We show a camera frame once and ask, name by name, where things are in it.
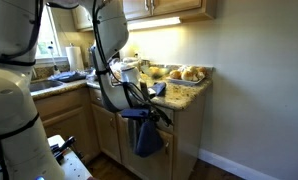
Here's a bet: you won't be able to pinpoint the white baseboard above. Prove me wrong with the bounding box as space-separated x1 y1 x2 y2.
198 148 281 180

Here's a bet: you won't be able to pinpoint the narrow wooden drawer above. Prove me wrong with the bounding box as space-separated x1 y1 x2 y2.
88 88 105 108

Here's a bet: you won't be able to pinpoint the under-cabinet light strip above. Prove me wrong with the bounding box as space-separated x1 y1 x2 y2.
126 16 183 32

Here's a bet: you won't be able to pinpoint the wide wooden drawer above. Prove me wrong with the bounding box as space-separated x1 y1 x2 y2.
153 105 175 132

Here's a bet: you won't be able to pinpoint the clear bottle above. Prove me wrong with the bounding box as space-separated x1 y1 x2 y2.
87 46 95 69

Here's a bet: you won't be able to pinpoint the dark blue dish mat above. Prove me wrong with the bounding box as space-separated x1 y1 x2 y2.
48 70 89 84

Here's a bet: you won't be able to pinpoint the white perforated robot table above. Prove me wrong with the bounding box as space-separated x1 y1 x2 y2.
47 134 94 180

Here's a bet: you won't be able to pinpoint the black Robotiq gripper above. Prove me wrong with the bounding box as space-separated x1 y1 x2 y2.
147 107 173 128

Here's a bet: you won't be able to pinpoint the white roll tray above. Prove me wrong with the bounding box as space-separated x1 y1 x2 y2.
165 64 211 87

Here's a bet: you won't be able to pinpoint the black clamp tools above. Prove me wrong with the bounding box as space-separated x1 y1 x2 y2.
50 135 78 165

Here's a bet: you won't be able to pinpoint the white dish wand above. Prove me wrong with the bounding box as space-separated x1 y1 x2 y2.
47 44 62 75

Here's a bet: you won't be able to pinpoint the bright kitchen window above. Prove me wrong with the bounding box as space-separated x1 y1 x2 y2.
34 5 63 60

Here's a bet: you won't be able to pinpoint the narrow wooden cabinet door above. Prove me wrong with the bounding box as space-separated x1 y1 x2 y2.
91 103 123 164

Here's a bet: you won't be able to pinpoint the wooden upper cabinet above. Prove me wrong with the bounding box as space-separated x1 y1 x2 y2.
122 0 219 23
71 5 94 32

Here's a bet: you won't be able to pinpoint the wooden sink cabinet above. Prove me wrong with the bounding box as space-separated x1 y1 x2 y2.
33 88 101 163

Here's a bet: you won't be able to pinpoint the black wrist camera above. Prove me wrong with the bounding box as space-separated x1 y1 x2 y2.
119 107 151 120

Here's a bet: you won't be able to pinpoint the white paper towel roll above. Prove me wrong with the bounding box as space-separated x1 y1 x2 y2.
65 44 85 72

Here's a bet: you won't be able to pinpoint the golden bread roll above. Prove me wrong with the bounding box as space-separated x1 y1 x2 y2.
197 66 209 77
188 65 200 75
181 69 195 82
168 69 183 80

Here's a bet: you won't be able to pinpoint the silver white rice cooker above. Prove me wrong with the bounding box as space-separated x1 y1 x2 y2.
121 55 142 72

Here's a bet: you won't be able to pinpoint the wide wooden cabinet door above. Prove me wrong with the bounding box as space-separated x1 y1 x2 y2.
117 113 175 180

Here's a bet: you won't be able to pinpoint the steel kitchen sink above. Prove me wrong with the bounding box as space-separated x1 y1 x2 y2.
29 79 65 93

